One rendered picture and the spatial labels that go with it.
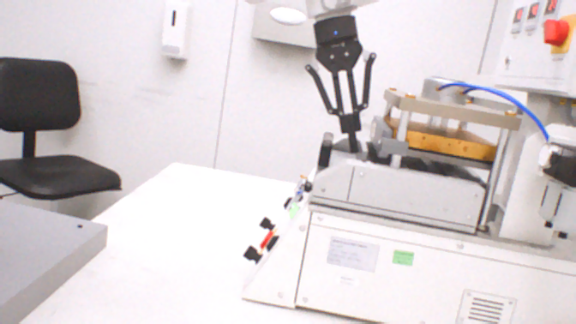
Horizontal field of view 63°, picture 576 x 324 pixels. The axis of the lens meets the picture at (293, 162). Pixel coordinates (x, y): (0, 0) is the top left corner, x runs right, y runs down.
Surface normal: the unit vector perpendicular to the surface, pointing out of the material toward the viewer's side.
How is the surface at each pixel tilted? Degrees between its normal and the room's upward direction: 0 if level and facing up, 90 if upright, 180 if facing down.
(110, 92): 90
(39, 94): 71
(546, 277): 90
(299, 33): 90
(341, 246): 90
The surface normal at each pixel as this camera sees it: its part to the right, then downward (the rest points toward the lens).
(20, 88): 0.90, -0.06
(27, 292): 0.98, 0.18
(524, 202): -0.10, 0.19
